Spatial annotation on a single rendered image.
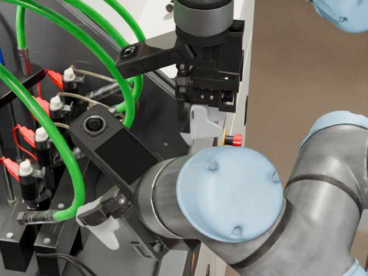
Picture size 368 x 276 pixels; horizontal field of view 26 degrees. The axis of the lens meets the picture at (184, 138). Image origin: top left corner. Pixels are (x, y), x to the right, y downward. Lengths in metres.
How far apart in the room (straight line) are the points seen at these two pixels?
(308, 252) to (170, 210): 0.12
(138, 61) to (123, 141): 0.26
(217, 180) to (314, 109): 2.50
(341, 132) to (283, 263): 0.17
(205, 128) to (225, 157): 0.48
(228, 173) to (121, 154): 0.20
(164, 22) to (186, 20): 0.82
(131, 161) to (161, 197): 0.11
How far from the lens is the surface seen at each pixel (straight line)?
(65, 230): 1.37
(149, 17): 1.81
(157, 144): 1.61
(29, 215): 1.18
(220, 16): 0.97
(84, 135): 0.80
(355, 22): 0.88
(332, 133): 0.77
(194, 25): 0.97
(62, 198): 1.40
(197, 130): 1.10
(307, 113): 3.08
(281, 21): 3.55
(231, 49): 1.01
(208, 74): 1.03
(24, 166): 1.27
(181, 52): 1.02
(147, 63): 1.05
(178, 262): 1.33
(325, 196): 0.71
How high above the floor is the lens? 2.00
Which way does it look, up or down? 43 degrees down
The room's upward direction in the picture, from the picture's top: straight up
